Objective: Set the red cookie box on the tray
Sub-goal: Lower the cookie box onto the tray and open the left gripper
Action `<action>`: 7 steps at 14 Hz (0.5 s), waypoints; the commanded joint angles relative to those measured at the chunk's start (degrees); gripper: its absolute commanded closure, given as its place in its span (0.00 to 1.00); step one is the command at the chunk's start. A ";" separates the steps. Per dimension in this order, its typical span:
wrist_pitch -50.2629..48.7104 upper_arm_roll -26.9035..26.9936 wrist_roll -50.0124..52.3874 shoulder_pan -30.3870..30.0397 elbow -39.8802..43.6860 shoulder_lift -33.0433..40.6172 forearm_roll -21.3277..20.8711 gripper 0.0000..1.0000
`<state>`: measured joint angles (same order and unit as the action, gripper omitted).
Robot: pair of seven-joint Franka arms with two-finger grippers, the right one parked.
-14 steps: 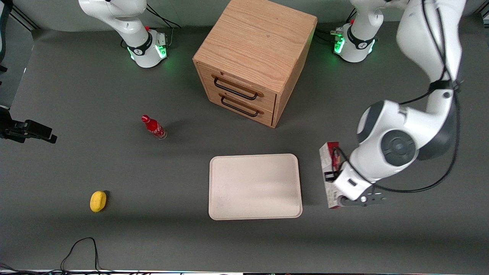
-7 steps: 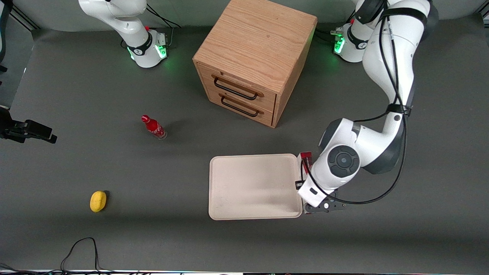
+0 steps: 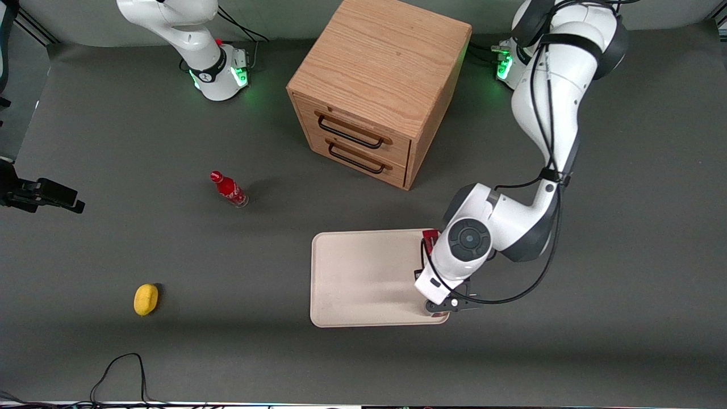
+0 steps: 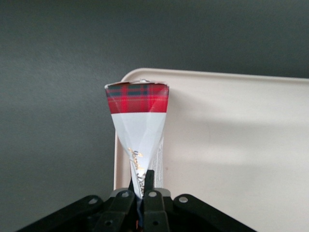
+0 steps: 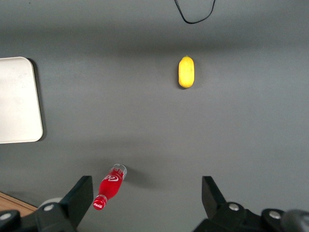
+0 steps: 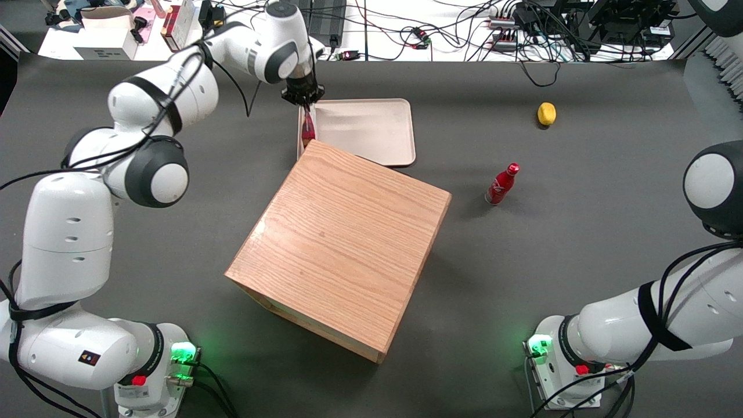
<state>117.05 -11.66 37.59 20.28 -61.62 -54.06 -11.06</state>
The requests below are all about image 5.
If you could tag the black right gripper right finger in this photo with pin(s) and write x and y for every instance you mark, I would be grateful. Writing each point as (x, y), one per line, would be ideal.
(212, 198)

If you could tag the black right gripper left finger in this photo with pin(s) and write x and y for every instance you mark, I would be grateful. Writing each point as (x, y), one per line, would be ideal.
(77, 198)

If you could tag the white rectangular tray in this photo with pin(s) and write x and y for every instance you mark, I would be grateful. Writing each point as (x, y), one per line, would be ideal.
(18, 101)

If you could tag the red cola bottle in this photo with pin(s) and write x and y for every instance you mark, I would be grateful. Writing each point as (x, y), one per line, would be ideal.
(111, 186)

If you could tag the wooden drawer cabinet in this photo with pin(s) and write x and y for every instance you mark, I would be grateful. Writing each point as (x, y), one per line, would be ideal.
(14, 204)

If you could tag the yellow lemon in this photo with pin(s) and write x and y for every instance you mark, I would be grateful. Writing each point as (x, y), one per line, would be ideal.
(186, 72)

